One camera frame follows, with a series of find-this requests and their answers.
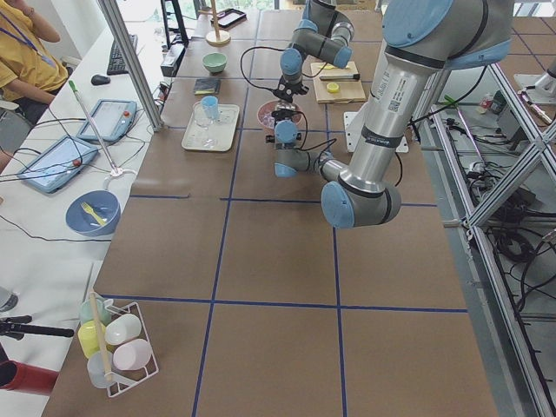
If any wooden cutting board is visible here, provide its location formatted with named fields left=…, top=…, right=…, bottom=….
left=310, top=61, right=367, bottom=103

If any grey folded cloth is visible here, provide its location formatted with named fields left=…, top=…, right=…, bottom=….
left=193, top=77, right=221, bottom=96

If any cream bear tray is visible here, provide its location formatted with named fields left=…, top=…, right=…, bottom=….
left=182, top=104, right=240, bottom=152

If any blue teach pendant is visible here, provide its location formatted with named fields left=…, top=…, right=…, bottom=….
left=17, top=136, right=99, bottom=194
left=91, top=99, right=137, bottom=144

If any black computer mouse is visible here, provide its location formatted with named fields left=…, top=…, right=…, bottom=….
left=90, top=74, right=111, bottom=86

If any black keyboard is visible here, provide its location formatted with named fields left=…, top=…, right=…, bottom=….
left=106, top=40, right=129, bottom=76

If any wooden cup stand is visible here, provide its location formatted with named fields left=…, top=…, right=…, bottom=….
left=205, top=0, right=231, bottom=47

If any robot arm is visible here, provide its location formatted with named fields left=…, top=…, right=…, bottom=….
left=273, top=0, right=513, bottom=228
left=273, top=1, right=354, bottom=103

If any pink bowl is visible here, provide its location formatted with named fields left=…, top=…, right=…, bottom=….
left=257, top=100, right=302, bottom=136

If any white wire cup rack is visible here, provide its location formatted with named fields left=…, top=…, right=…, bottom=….
left=77, top=292, right=159, bottom=398

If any person in yellow shirt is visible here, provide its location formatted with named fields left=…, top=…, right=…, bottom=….
left=1, top=1, right=69, bottom=124

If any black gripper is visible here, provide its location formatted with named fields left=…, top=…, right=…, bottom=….
left=274, top=76, right=309, bottom=103
left=271, top=109, right=302, bottom=124

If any clear wine glass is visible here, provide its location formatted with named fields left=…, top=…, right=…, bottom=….
left=194, top=102, right=216, bottom=149

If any metal ice scoop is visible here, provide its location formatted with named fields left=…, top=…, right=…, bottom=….
left=275, top=99, right=296, bottom=111

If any blue bowl with fork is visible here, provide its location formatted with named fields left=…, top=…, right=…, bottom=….
left=65, top=189, right=121, bottom=237

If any green bowl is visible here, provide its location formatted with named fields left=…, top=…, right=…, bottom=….
left=202, top=52, right=228, bottom=74

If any aluminium frame post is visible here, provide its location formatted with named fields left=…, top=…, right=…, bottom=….
left=98, top=0, right=164, bottom=132

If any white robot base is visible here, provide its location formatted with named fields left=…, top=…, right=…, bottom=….
left=343, top=110, right=410, bottom=154

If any pile of clear ice cubes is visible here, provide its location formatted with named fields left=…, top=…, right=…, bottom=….
left=257, top=102, right=276, bottom=130

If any yellow plastic fork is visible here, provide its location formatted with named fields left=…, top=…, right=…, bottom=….
left=81, top=202, right=106, bottom=227

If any lemon half slice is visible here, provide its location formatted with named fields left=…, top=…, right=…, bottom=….
left=326, top=83, right=341, bottom=94

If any blue plastic cup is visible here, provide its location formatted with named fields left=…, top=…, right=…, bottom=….
left=201, top=96, right=219, bottom=121

